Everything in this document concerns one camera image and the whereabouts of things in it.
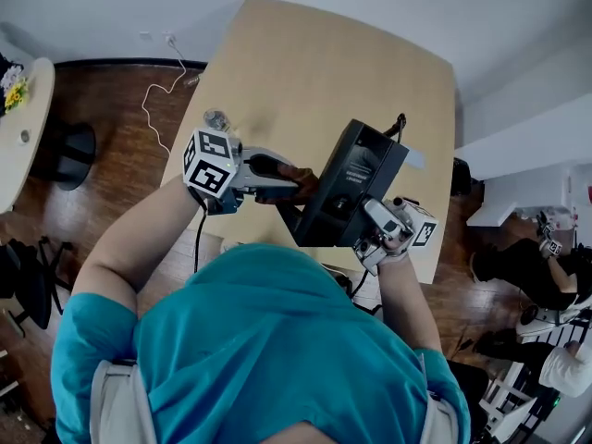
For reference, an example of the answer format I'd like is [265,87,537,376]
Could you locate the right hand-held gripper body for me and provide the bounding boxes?
[352,196,439,278]

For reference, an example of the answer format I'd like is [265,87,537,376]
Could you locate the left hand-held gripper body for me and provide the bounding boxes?
[182,128,253,216]

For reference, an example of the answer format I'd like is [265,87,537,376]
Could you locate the brown cloth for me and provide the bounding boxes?
[253,161,321,206]

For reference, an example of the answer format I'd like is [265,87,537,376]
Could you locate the black box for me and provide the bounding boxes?
[290,117,411,250]

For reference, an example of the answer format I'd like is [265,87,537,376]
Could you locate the person's left forearm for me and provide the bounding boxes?
[70,175,208,317]

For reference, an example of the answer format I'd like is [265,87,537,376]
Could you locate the person's right forearm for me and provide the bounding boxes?
[376,251,444,354]

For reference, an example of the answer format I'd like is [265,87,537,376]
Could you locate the black round table base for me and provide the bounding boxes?
[30,121,97,192]

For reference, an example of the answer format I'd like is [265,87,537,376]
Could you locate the black bag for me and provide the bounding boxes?
[450,156,474,198]

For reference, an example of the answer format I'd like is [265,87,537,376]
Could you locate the pale power bank with loop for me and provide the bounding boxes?
[401,147,426,171]

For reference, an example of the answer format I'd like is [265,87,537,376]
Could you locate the person's teal shirt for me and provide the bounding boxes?
[49,241,472,444]

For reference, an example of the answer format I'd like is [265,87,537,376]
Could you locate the pale round table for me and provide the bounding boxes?
[0,56,56,215]

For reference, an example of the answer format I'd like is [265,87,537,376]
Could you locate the white metal rack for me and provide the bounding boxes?
[478,362,564,444]

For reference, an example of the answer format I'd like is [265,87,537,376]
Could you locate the yellow and white flowers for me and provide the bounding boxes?
[1,65,31,113]

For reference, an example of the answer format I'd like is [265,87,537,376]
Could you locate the black office chair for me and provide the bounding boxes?
[0,234,75,331]

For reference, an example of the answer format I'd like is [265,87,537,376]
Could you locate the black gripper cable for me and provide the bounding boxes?
[193,207,210,273]
[348,268,372,301]

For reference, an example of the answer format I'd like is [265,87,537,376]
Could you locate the white charging cable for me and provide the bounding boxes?
[140,43,188,157]

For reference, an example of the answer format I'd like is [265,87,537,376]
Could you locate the grey shoulder strap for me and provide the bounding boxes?
[89,358,157,444]
[420,393,463,444]

